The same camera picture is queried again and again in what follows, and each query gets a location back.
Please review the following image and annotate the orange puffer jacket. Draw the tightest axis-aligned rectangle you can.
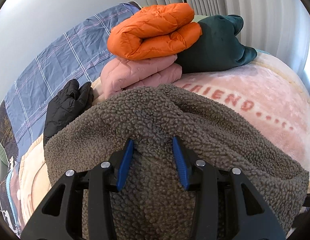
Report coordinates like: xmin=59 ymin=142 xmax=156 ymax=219
xmin=107 ymin=3 xmax=202 ymax=60

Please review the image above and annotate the black puffer jacket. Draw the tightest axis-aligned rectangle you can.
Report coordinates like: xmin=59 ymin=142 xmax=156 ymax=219
xmin=43 ymin=79 xmax=94 ymax=146

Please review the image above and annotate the pink quilted jacket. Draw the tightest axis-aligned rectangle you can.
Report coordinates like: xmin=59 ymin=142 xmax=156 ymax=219
xmin=100 ymin=55 xmax=182 ymax=99

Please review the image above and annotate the dark patterned pillow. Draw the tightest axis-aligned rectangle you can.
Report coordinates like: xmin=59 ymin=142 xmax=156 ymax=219
xmin=0 ymin=100 xmax=19 ymax=167

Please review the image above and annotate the patterned bed sheet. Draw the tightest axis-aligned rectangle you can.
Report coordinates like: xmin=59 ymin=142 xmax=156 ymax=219
xmin=0 ymin=153 xmax=25 ymax=238

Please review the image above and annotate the blue plaid pillow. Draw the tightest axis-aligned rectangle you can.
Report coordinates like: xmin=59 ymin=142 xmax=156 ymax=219
xmin=3 ymin=3 xmax=140 ymax=161

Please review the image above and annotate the green striped pillow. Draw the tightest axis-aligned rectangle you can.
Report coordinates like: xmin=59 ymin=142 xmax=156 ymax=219
xmin=0 ymin=142 xmax=8 ymax=166

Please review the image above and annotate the brown fleece jacket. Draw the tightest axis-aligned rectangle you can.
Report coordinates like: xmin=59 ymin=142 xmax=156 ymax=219
xmin=44 ymin=85 xmax=309 ymax=239

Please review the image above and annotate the grey pleated curtain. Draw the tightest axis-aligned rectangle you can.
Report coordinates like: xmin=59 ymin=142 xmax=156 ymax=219
xmin=146 ymin=0 xmax=310 ymax=81

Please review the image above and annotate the dark green garment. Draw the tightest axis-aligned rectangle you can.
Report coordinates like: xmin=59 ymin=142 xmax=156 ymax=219
xmin=176 ymin=15 xmax=258 ymax=74

